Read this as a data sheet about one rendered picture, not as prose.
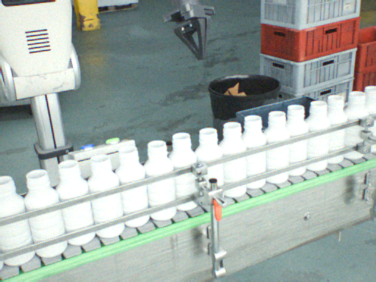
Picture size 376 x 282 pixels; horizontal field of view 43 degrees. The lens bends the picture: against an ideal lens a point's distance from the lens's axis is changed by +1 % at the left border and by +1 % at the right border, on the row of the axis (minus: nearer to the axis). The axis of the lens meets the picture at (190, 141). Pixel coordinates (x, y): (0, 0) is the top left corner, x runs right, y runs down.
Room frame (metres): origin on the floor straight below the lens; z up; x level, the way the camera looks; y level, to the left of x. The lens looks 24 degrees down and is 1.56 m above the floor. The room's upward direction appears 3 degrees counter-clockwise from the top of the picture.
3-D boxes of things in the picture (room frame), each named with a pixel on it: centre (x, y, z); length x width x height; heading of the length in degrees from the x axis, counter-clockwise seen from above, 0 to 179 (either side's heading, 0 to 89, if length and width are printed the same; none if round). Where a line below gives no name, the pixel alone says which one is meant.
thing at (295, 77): (3.49, -0.91, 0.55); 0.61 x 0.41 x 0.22; 123
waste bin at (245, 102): (2.85, -0.35, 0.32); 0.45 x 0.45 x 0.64
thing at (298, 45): (3.50, -0.91, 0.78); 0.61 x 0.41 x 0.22; 122
